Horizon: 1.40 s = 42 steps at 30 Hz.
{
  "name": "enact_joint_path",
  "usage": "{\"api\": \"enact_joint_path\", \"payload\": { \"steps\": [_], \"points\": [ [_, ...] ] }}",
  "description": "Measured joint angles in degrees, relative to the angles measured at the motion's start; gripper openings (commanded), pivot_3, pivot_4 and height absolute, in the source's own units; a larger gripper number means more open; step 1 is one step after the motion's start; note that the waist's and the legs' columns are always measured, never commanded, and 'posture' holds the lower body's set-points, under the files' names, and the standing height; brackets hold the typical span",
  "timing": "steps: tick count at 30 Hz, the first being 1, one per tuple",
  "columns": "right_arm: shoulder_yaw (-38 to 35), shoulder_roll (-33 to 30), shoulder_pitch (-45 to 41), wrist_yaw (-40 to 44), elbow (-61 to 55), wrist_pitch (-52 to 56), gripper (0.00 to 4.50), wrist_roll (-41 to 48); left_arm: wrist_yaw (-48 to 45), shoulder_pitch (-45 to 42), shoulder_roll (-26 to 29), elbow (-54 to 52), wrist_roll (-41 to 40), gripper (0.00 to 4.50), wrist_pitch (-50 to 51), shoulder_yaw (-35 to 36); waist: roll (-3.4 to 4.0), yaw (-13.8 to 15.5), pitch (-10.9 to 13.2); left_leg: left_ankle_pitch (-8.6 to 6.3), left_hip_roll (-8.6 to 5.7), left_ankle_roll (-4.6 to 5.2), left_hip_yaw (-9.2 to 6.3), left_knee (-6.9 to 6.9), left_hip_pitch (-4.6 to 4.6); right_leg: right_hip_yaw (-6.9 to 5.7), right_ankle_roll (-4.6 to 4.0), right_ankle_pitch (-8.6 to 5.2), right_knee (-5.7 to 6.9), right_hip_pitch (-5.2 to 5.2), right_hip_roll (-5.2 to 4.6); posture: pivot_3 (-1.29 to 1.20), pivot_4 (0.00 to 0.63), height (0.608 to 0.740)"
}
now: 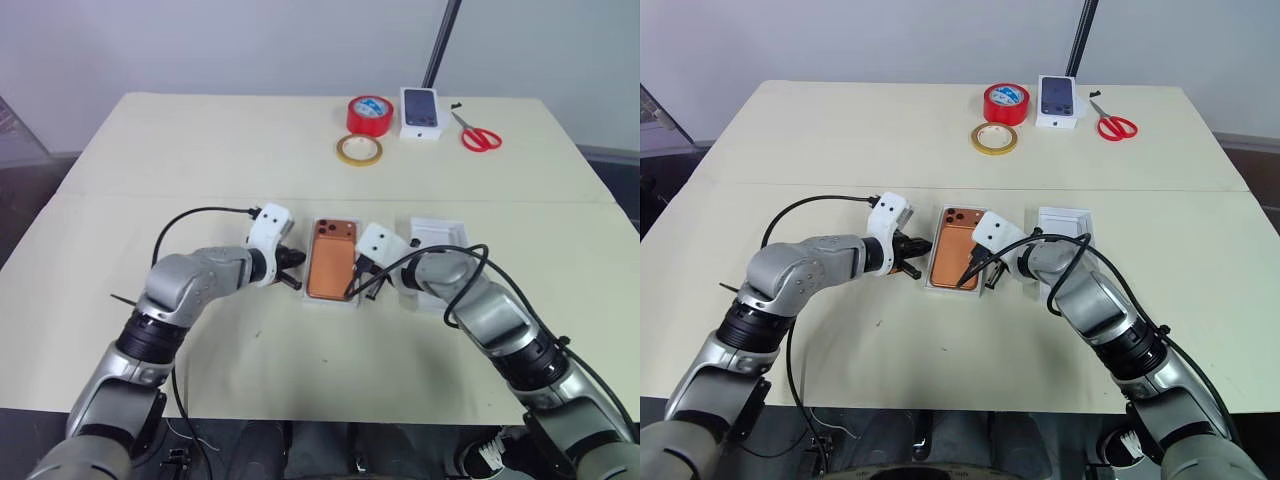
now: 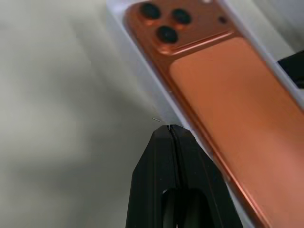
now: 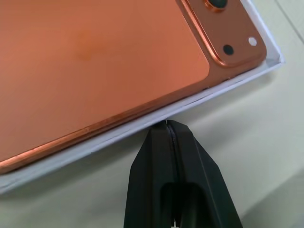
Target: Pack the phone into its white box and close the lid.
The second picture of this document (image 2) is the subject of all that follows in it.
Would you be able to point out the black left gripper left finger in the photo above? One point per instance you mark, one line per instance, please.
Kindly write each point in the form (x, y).
(152, 175)

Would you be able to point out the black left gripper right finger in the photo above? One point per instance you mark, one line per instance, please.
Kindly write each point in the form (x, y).
(199, 171)

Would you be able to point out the white phone box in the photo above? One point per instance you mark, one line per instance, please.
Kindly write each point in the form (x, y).
(152, 78)

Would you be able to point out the orange smartphone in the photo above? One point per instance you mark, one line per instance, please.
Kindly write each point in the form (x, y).
(228, 102)

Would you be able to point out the black object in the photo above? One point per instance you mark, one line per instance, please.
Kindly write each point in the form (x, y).
(292, 69)

